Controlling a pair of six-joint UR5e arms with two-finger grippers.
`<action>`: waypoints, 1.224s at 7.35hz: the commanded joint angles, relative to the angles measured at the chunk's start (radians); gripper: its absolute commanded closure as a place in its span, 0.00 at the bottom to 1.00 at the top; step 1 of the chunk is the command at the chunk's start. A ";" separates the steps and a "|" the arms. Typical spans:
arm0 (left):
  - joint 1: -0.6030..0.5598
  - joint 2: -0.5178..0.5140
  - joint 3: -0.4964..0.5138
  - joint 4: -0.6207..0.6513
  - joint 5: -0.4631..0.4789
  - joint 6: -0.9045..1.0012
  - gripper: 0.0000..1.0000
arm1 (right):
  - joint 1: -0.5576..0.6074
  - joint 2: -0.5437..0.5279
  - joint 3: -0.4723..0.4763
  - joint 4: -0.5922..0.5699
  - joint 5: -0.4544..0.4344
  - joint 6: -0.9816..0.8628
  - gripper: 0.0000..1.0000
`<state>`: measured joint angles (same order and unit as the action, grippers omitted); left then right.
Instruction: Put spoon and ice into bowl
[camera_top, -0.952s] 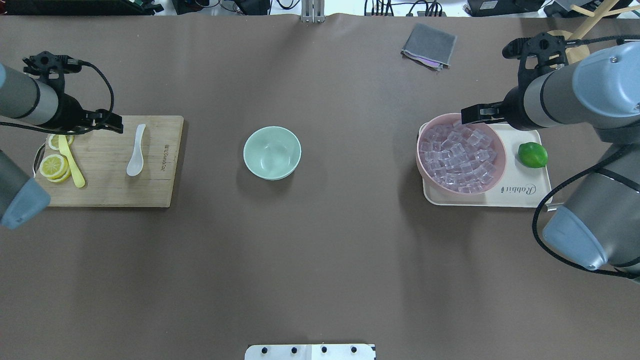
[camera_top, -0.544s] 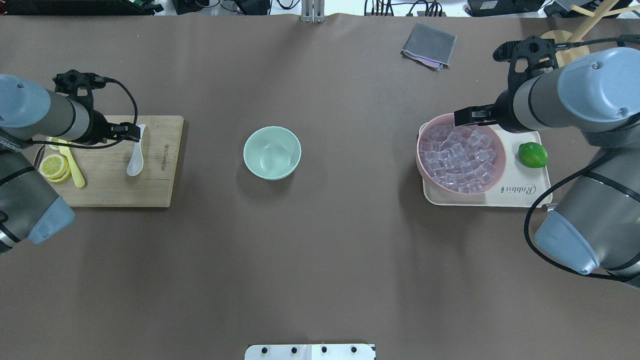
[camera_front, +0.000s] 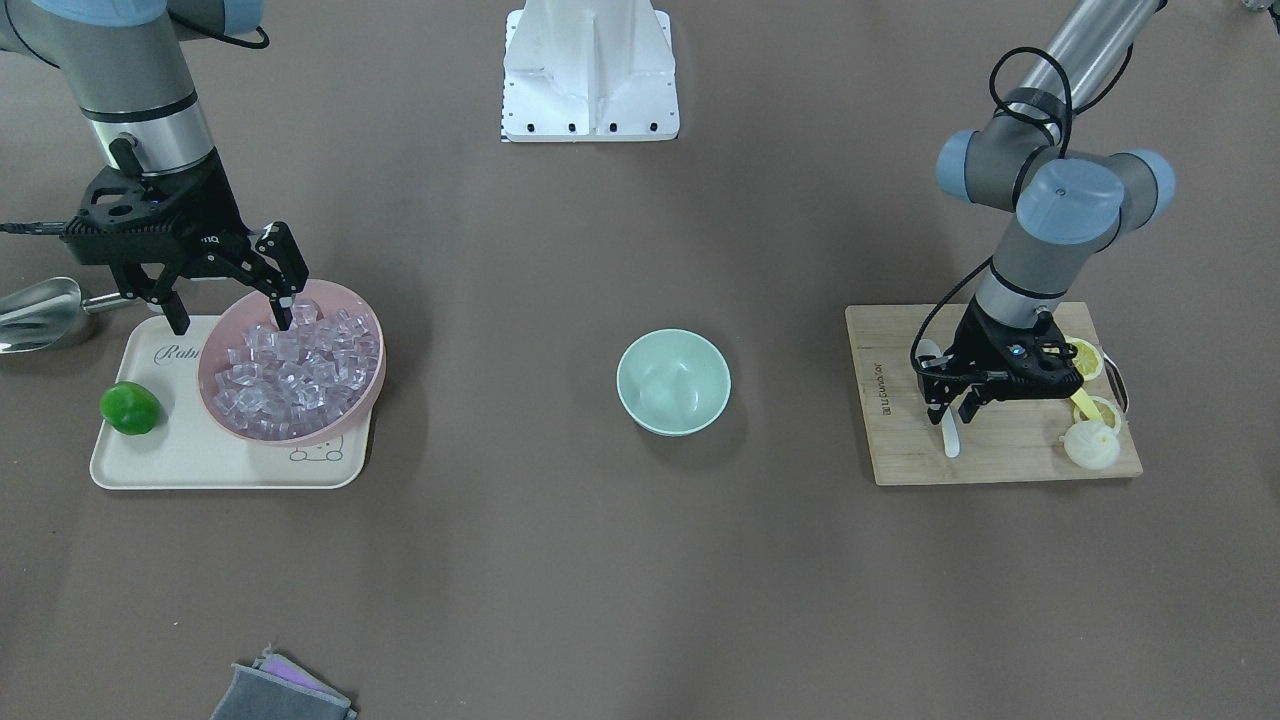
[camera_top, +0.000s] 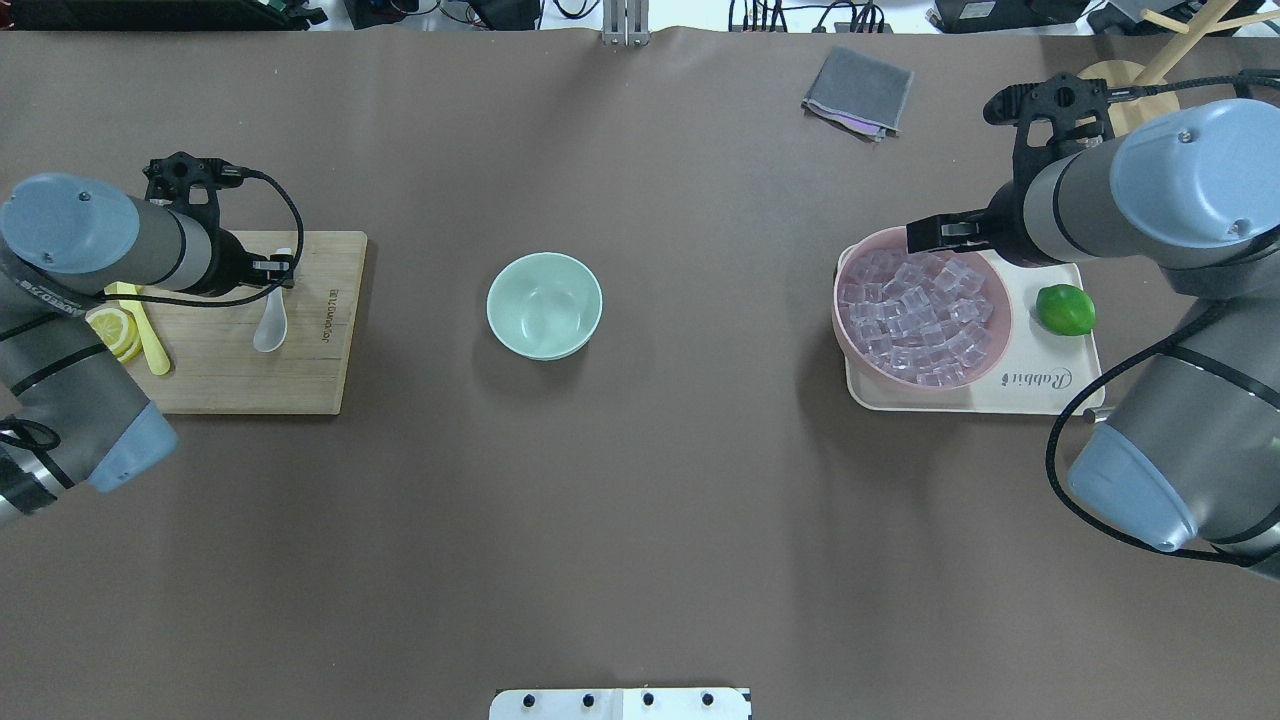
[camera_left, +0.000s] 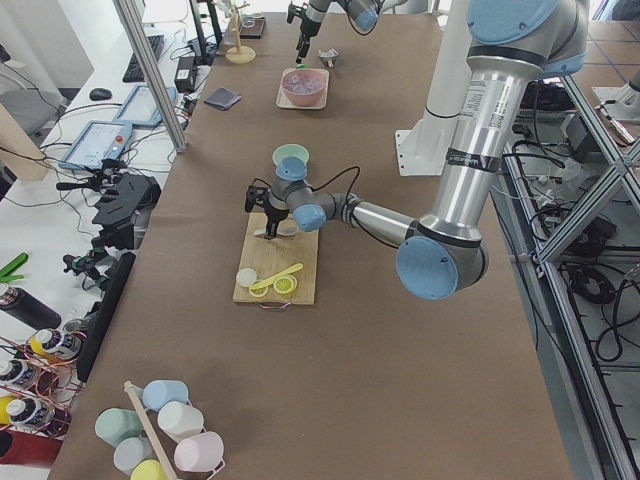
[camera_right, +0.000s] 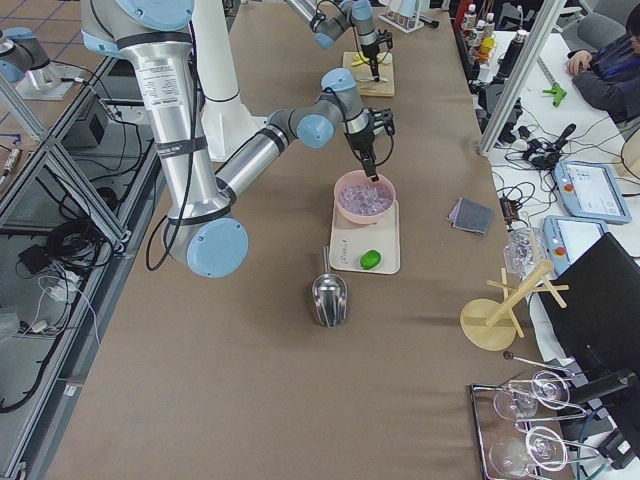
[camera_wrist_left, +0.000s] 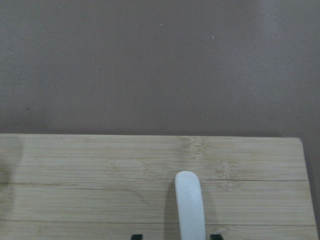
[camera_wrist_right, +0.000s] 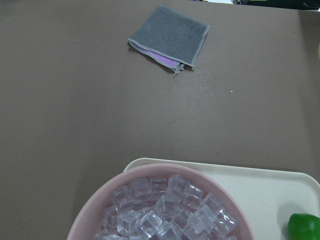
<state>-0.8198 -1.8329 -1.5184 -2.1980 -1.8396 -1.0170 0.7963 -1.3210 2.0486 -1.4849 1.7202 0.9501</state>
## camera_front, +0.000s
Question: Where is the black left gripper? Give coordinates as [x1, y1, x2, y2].
[916, 300, 1083, 427]

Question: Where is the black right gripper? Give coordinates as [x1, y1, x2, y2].
[59, 149, 308, 336]

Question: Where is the white ceramic spoon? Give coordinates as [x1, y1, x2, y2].
[914, 340, 961, 457]

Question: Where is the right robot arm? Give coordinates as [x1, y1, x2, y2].
[3, 1, 308, 334]

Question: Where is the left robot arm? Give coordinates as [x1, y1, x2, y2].
[910, 1, 1176, 425]

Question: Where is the pile of clear ice cubes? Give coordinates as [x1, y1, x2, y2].
[201, 297, 381, 442]

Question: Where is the pink bowl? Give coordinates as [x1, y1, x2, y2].
[197, 279, 387, 446]

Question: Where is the stainless steel ice scoop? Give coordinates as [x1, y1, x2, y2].
[1, 277, 134, 354]

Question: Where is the mint green bowl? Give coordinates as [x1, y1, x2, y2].
[614, 328, 733, 437]

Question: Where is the bamboo cutting board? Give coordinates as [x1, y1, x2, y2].
[845, 304, 1143, 486]

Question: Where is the lemon slices stack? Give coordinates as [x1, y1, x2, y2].
[1065, 336, 1105, 382]

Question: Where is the green lime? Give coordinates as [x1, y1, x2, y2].
[99, 380, 163, 436]

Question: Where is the cream plastic tray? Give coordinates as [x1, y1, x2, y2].
[90, 315, 372, 491]

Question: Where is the grey folded cloth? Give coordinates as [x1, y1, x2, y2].
[210, 648, 358, 719]

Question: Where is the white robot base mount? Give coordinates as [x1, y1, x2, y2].
[500, 1, 681, 143]

